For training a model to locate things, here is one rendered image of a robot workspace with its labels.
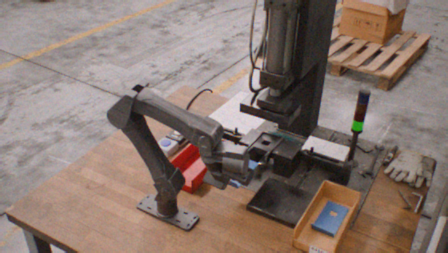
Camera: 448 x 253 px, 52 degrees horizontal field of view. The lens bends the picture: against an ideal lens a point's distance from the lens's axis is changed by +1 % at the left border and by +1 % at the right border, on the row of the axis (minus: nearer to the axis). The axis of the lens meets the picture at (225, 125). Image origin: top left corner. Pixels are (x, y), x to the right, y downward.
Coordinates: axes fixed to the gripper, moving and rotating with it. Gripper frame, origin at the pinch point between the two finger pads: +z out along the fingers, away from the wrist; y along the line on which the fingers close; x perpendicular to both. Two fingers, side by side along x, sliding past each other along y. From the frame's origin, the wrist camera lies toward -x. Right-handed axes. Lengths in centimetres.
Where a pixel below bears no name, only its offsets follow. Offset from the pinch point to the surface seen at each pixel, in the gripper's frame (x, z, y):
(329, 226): -31.5, 11.6, 1.9
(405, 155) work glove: -44, 35, 43
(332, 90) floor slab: 37, 221, 171
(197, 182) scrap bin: 12.0, 7.8, -2.3
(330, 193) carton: -27.2, 16.5, 13.5
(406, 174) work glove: -46, 30, 34
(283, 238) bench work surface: -21.5, 7.1, -7.8
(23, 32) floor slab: 369, 200, 121
